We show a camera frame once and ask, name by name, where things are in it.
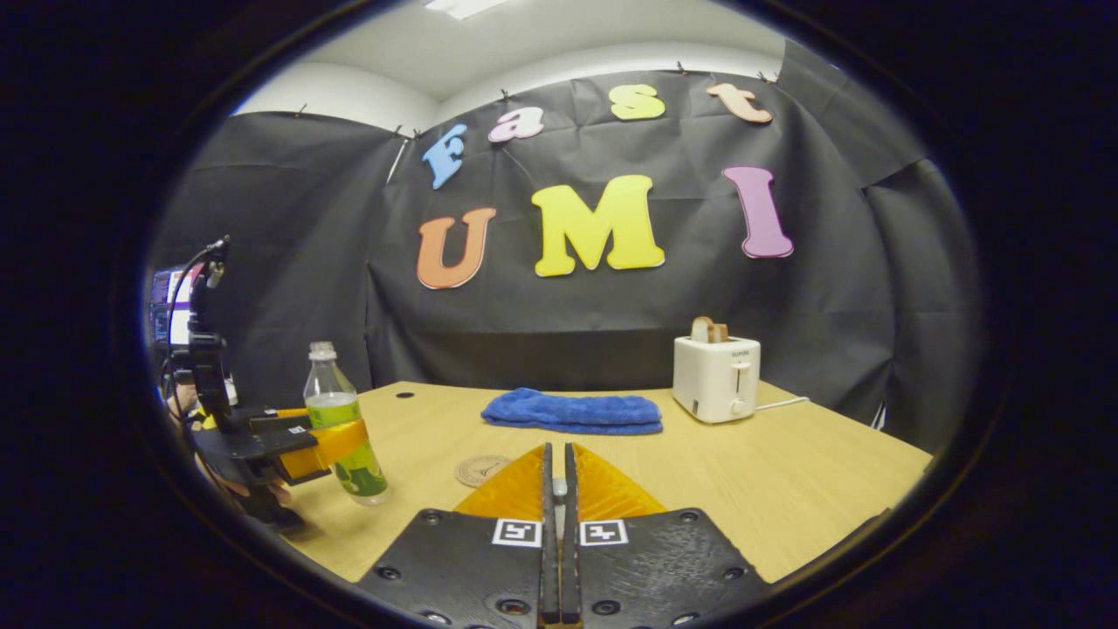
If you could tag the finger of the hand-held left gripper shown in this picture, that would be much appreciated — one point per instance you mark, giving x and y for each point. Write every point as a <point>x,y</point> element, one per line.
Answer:
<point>288,412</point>
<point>279,435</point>

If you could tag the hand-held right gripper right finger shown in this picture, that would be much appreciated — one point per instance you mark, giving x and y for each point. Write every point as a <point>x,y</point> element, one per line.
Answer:
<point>572,559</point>

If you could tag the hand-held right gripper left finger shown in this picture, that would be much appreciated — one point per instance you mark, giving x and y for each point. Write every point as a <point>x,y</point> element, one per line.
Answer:
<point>548,559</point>

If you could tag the green label water bottle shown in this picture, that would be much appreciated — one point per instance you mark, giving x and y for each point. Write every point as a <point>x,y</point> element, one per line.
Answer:
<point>336,406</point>

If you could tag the round brown coaster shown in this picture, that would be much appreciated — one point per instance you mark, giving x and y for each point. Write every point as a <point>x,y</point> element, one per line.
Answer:
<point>479,472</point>

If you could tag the computer monitor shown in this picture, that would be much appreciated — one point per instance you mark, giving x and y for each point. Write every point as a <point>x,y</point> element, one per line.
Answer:
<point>179,306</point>

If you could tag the blue folded towel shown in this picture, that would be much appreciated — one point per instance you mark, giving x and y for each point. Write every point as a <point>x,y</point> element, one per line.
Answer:
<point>572,411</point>

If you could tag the white toaster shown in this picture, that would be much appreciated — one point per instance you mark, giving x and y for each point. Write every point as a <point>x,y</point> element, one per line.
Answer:
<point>712,380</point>

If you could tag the black backdrop cloth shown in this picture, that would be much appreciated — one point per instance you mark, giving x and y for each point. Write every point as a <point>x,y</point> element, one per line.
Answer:
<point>559,323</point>

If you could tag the toast slices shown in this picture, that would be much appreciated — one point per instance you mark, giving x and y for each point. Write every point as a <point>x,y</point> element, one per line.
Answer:
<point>707,330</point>

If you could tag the ceiling light panel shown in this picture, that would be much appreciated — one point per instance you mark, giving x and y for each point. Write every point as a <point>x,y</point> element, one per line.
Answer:
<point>463,7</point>

